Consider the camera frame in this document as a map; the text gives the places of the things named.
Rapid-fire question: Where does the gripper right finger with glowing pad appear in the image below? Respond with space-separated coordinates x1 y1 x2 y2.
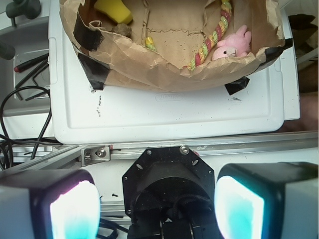
214 162 319 239

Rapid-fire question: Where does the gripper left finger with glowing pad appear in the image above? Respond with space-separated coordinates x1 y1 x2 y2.
0 169 101 239

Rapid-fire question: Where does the multicolored twisted rope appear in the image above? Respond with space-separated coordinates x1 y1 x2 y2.
145 0 233 71

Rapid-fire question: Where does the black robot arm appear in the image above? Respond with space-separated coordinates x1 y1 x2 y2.
0 147 319 239

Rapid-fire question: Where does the pink plush toy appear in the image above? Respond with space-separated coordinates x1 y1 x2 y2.
212 25 252 60

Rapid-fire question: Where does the grey brown rock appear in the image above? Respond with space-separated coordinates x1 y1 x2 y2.
111 23 132 38

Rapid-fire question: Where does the brown paper bag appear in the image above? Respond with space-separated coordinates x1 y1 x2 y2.
59 0 293 92

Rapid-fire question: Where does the green clamp knob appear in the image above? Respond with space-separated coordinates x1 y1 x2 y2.
0 0 42 60

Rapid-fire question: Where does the yellow sponge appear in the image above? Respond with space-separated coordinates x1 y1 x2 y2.
94 0 133 25

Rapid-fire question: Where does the aluminium frame rail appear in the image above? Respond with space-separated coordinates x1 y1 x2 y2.
0 131 319 169

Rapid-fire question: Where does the black cable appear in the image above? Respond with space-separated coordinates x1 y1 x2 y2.
0 86 54 170

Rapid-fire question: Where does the red handled tool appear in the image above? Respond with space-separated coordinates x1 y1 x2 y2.
13 53 49 73

